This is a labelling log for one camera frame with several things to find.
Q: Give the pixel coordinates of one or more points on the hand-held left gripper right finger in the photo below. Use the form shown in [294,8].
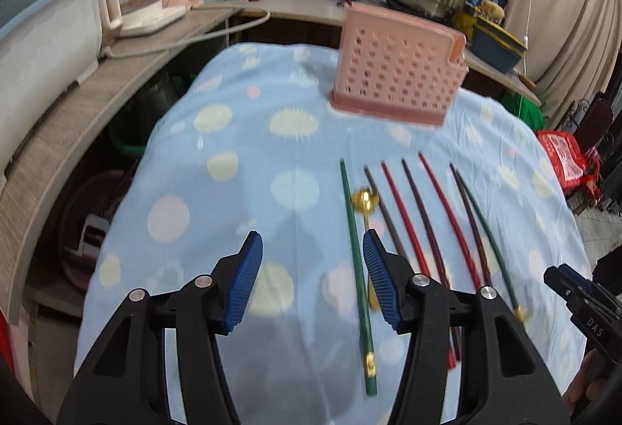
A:
[381,281]

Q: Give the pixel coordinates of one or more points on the green chopstick with gold band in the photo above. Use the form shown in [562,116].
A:
[351,230]
[491,245]

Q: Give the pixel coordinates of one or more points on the gold spoon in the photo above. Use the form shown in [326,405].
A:
[366,201]

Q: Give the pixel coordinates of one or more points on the yellow loofah sponge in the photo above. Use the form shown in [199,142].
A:
[492,10]

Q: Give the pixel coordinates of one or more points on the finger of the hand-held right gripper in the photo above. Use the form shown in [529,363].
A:
[555,280]
[578,275]

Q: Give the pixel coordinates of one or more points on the blue lunch box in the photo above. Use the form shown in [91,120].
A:
[495,46]

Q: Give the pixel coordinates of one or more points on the dark purple chopstick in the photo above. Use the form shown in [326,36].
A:
[422,216]
[469,216]

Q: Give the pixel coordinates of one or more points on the person's right hand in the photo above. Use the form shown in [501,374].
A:
[580,381]

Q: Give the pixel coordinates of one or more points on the white and blue plastic tub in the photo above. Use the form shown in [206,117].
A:
[39,61]

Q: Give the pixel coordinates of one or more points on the black metal chair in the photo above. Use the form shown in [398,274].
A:
[600,133]

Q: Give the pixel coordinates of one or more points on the pink perforated utensil basket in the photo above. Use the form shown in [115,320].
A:
[398,65]

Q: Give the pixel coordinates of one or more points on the blue polka dot blanket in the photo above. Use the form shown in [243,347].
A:
[243,153]

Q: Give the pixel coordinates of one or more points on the green plastic basin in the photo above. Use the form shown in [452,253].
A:
[124,136]

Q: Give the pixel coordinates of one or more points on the red plastic bag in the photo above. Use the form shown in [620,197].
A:
[563,158]

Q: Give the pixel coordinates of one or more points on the brown patterned chopstick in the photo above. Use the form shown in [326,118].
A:
[384,211]

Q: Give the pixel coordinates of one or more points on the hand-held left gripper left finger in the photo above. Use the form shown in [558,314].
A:
[243,281]

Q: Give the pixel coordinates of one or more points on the green plastic bag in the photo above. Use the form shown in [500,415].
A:
[527,112]

